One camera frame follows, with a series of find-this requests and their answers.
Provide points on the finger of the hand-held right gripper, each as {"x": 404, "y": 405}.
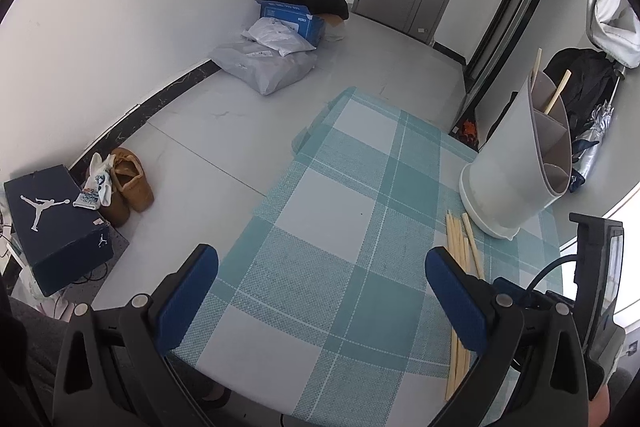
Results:
{"x": 535, "y": 297}

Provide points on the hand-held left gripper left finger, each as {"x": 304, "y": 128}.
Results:
{"x": 187, "y": 297}

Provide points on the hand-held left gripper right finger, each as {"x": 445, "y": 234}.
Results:
{"x": 455, "y": 302}

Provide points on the white utensil holder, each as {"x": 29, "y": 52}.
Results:
{"x": 500, "y": 187}

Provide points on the black slipper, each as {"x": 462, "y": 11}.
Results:
{"x": 217, "y": 399}

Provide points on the brown shoe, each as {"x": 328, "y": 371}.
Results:
{"x": 117, "y": 209}
{"x": 132, "y": 187}

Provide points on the silver folded umbrella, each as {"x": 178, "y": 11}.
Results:
{"x": 597, "y": 127}

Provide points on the white patterned sock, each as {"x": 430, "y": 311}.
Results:
{"x": 100, "y": 187}

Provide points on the navy shoe box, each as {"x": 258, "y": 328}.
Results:
{"x": 55, "y": 237}

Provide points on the teal plaid tablecloth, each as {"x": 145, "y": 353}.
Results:
{"x": 320, "y": 217}

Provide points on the person's grey trousers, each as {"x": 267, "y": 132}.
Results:
{"x": 30, "y": 357}

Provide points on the small orange object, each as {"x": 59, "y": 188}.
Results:
{"x": 469, "y": 131}

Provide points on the black hanging jacket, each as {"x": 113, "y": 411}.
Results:
{"x": 585, "y": 77}

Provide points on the grey plastic parcel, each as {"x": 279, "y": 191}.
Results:
{"x": 265, "y": 74}

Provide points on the white hanging bag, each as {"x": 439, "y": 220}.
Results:
{"x": 615, "y": 17}

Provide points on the white plastic parcel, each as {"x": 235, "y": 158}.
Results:
{"x": 280, "y": 37}

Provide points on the clear plastic bag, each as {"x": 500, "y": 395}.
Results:
{"x": 332, "y": 29}

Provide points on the blue cardboard box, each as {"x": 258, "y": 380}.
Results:
{"x": 285, "y": 12}

